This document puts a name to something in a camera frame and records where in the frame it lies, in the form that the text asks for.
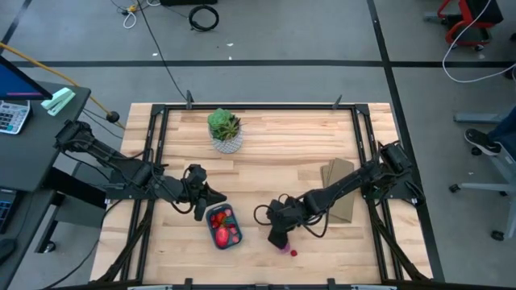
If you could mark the grey office chair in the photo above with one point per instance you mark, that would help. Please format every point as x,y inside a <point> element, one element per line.
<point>483,187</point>

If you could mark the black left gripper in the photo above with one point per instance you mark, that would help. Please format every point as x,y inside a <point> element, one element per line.
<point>195,185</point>

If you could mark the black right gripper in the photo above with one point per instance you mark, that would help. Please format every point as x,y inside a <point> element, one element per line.
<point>286,213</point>

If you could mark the black metal table frame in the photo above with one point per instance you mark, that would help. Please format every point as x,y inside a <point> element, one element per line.
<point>262,106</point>

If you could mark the red and black cart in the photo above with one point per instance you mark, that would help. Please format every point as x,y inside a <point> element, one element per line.
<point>469,14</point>

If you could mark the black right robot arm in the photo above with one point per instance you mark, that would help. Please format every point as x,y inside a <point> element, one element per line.
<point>342,185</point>

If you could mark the computer monitor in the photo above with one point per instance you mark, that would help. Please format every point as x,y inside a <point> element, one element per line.
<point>16,84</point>

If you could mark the black desk leg frame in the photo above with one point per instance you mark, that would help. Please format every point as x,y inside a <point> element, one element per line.
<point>76,185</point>

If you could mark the succulent in white patterned pot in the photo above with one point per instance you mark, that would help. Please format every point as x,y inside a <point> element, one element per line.
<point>225,133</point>

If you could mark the grey desk calculator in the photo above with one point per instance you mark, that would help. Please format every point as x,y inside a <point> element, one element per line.
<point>12,117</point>

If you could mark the small red toy strawberry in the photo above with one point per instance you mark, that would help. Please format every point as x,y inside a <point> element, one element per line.
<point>220,218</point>

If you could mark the teal plastic tupperware container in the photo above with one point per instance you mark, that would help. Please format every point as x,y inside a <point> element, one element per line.
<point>210,233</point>

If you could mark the small pink raspberry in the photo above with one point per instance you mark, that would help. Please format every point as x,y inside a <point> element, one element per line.
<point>228,212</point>

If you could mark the black round knob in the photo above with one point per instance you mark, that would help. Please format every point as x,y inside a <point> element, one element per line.
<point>113,117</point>

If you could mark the black keyboard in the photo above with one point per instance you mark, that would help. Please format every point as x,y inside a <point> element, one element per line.
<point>6,209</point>

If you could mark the large red toy strawberry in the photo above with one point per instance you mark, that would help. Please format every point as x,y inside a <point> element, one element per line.
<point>221,237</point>

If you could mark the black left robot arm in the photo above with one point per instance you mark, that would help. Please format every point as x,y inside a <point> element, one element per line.
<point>133,173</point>

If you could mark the person's shoe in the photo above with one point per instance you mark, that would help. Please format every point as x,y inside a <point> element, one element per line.
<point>481,142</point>

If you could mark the mint green stapler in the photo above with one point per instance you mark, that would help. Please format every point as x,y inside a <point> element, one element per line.
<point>58,100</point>

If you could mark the purple white striped ball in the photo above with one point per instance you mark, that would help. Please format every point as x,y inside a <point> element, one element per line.
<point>286,250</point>

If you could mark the yellow connector plug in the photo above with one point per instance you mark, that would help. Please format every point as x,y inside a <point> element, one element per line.
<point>131,7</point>

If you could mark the black desk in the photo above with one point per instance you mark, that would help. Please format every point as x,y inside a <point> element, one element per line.
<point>28,161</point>

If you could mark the tan cardboard piece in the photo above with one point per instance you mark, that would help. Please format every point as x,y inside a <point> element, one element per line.
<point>342,173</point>

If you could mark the black box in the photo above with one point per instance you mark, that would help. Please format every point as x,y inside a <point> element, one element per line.
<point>187,2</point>

